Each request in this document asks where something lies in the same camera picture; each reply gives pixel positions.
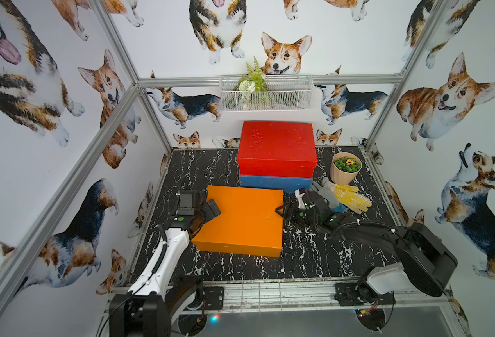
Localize blue shoebox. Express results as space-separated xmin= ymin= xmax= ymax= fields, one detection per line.
xmin=240 ymin=175 xmax=313 ymax=193

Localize orange shoebox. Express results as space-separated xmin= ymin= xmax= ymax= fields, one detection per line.
xmin=191 ymin=185 xmax=284 ymax=258

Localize red shoebox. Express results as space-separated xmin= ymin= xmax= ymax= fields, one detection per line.
xmin=238 ymin=121 xmax=318 ymax=178

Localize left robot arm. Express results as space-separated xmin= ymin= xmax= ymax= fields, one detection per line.
xmin=101 ymin=190 xmax=221 ymax=336

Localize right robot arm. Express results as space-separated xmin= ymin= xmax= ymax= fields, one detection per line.
xmin=275 ymin=188 xmax=458 ymax=306

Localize grey work glove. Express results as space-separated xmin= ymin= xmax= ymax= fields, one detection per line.
xmin=309 ymin=181 xmax=341 ymax=211

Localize blue sponge under gloves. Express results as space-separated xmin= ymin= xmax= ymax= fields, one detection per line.
xmin=332 ymin=204 xmax=348 ymax=213

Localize yellow work glove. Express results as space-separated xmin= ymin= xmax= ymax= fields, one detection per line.
xmin=323 ymin=177 xmax=372 ymax=214

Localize beige flower pot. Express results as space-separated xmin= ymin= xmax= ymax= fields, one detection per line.
xmin=330 ymin=152 xmax=363 ymax=185

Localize green fern plant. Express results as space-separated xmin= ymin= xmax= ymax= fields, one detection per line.
xmin=237 ymin=57 xmax=268 ymax=93

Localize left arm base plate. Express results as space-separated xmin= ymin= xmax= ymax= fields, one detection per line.
xmin=197 ymin=286 xmax=224 ymax=310

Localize aluminium front rail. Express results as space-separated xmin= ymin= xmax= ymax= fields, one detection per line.
xmin=99 ymin=277 xmax=446 ymax=317

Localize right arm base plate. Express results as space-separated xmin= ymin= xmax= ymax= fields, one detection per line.
xmin=334 ymin=282 xmax=395 ymax=307

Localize white wire mesh basket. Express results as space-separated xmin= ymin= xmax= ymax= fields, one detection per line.
xmin=219 ymin=74 xmax=314 ymax=112

